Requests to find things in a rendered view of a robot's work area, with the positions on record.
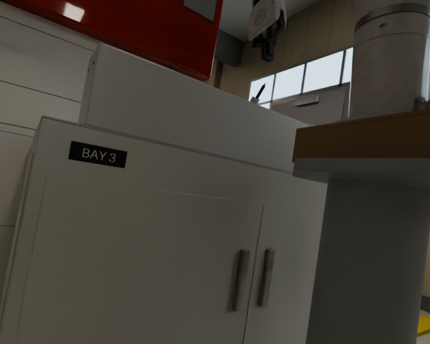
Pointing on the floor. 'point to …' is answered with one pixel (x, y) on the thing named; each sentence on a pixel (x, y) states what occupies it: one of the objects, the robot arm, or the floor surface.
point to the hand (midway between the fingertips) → (267, 53)
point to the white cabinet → (156, 246)
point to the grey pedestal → (371, 247)
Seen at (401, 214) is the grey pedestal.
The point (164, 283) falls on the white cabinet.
